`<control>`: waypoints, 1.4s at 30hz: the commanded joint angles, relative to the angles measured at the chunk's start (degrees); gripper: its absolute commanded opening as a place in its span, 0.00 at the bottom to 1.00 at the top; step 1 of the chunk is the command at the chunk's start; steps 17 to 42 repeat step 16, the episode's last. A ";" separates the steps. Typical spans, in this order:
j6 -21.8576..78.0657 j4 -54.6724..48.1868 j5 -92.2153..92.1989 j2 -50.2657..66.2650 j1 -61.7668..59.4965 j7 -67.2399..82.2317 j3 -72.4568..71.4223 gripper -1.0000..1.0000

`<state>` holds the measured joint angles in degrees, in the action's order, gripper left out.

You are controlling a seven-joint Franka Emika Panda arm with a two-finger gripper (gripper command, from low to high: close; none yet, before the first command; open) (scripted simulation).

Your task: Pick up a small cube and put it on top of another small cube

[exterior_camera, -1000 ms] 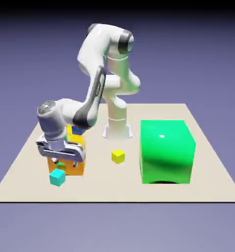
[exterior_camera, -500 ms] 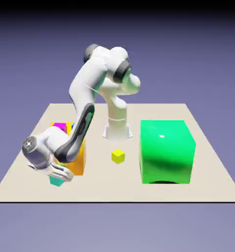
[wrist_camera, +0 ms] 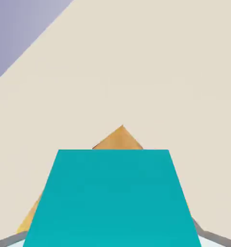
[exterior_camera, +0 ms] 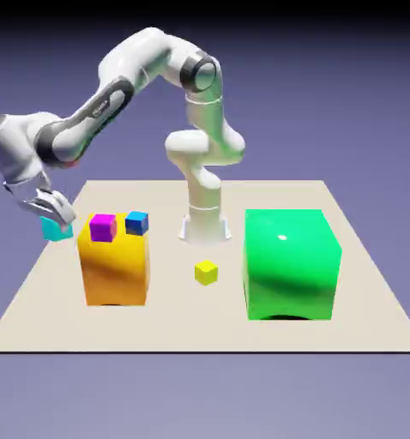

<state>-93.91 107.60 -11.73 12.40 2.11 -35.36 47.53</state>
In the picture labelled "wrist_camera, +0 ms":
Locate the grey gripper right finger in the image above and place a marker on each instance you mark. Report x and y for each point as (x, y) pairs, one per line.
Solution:
(214, 239)

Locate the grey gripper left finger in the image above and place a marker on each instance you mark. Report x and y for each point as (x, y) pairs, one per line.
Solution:
(9, 242)

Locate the small teal cube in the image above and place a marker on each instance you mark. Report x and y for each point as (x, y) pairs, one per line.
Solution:
(113, 198)

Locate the small orange cube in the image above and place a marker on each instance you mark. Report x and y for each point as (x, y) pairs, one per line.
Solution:
(120, 139)

